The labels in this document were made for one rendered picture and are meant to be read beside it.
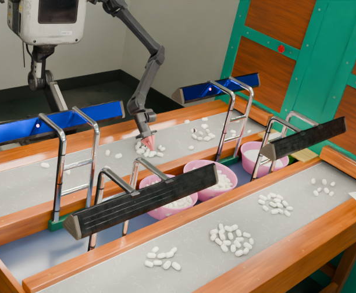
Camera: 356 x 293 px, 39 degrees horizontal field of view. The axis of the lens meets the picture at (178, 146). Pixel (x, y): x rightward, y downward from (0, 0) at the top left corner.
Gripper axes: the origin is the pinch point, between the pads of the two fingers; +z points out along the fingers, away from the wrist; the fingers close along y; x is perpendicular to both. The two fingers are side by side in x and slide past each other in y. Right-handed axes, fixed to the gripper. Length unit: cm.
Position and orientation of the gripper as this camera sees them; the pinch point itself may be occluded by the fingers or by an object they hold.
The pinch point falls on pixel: (152, 149)
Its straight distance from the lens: 258.5
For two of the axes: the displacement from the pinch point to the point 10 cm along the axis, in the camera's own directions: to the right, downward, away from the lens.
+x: -6.0, 3.4, 7.3
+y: 7.1, -2.0, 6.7
